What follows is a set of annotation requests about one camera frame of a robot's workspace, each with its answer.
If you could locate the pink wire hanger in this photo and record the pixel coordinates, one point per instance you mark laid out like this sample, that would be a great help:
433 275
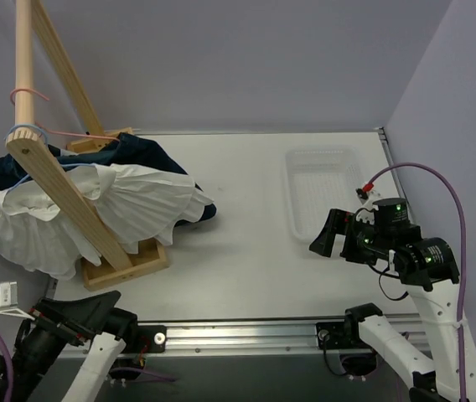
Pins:
55 132

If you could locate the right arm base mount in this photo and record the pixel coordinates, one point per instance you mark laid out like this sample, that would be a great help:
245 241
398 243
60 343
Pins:
344 355

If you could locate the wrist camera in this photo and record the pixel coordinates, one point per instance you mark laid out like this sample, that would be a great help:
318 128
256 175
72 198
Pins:
9 301
367 194

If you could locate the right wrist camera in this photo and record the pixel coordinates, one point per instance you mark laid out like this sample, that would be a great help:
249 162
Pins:
367 194

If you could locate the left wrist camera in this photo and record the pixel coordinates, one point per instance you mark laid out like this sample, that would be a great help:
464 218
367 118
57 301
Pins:
9 301

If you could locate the clear plastic basket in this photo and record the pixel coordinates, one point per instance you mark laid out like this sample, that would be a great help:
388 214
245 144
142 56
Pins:
317 179

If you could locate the wooden clothes rack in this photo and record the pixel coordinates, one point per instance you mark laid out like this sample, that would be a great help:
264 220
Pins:
117 266

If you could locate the dark navy garment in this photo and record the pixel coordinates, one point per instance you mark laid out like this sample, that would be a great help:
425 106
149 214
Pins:
127 149

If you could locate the light blue wire hanger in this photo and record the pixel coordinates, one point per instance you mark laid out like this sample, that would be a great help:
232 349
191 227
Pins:
28 144

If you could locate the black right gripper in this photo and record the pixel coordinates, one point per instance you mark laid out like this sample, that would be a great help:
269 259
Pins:
349 236

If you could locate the aluminium mounting rail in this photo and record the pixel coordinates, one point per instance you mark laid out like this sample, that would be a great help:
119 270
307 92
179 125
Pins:
297 336

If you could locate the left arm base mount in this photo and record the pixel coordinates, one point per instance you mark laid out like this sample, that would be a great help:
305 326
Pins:
132 366

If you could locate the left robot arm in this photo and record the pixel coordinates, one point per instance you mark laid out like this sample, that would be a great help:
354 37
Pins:
35 352

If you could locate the white pleated skirt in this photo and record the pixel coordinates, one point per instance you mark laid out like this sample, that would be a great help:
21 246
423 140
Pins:
136 203

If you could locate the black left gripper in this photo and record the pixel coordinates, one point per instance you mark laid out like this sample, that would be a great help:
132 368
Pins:
59 325

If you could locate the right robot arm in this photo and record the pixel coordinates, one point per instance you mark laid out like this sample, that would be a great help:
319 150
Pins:
427 269

